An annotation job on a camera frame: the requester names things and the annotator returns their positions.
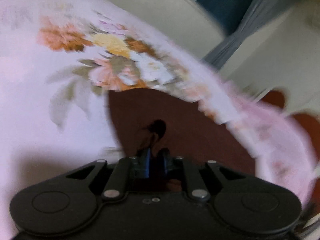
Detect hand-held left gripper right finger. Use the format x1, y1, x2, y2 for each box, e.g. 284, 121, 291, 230
156, 148, 247, 203

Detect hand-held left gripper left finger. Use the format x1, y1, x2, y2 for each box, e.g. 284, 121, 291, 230
65, 148, 152, 202

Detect maroon long-sleeved sweater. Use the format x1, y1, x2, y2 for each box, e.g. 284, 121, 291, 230
106, 87, 258, 193

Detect pink floral blanket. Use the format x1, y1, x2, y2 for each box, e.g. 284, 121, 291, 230
220, 80, 320, 210

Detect bed with pink floral sheet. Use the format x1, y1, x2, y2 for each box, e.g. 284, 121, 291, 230
0, 0, 320, 230

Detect grey curtain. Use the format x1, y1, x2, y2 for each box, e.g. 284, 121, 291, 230
202, 0, 308, 68

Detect sliding glass window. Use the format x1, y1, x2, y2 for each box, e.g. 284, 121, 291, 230
160, 0, 260, 34

